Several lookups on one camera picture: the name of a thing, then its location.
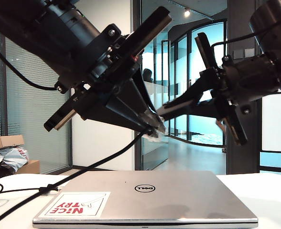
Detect black charging cable silver plugs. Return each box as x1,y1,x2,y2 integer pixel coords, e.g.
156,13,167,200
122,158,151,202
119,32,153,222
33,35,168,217
0,127,155,229

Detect glass swing door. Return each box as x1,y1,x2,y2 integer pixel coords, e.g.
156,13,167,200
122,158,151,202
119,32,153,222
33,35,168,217
140,39,171,170

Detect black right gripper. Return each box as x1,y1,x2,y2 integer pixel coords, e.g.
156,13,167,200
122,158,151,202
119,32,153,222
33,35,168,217
164,33,279,146

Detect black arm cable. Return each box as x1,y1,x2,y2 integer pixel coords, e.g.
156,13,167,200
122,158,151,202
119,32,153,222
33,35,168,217
209,13,281,48
0,34,59,91

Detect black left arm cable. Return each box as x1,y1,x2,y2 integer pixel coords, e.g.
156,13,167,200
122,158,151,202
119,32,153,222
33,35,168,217
0,34,59,91

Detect grey plastic mailing bag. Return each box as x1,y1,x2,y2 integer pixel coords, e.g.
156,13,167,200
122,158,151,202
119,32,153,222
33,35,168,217
0,146,30,173

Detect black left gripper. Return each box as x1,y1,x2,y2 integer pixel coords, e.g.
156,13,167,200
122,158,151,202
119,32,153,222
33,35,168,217
44,6,173,141

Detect person in hallway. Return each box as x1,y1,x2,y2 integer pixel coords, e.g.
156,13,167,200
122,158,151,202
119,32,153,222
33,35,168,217
142,68,153,83

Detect small open cardboard box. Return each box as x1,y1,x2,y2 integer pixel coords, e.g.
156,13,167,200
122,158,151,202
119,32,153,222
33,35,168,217
0,135,25,151

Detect grey window blinds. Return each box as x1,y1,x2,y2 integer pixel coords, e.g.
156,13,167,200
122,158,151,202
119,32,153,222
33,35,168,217
0,23,71,175

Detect white NICE TRY sticker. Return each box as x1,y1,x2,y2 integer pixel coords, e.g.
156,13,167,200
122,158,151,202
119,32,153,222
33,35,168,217
38,192,112,218

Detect silver Dell laptop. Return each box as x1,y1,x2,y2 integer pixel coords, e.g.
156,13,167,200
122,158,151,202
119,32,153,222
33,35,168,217
32,170,259,229

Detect tall brown cardboard box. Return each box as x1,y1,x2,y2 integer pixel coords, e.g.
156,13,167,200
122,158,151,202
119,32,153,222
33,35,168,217
16,160,40,175

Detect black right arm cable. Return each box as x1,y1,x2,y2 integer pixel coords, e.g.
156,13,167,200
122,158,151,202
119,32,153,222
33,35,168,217
209,13,281,48

